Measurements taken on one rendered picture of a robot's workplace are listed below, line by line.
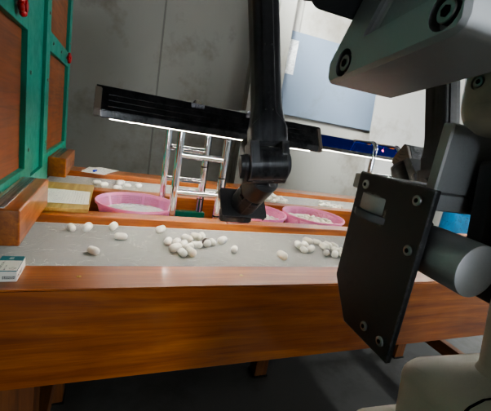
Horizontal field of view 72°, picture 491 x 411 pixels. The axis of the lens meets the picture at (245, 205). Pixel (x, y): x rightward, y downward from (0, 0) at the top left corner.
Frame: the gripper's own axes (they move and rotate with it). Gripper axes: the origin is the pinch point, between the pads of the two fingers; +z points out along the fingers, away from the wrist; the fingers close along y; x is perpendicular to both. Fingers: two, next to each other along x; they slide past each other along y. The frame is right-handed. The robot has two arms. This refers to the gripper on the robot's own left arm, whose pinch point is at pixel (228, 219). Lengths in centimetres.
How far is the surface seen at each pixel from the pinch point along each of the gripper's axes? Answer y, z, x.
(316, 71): -152, 113, -214
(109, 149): 24, 194, -148
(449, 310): -64, 0, 23
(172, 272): 13.4, -0.4, 12.6
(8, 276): 40.5, -3.1, 13.9
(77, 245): 31.8, 16.4, 1.6
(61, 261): 34.3, 9.7, 7.5
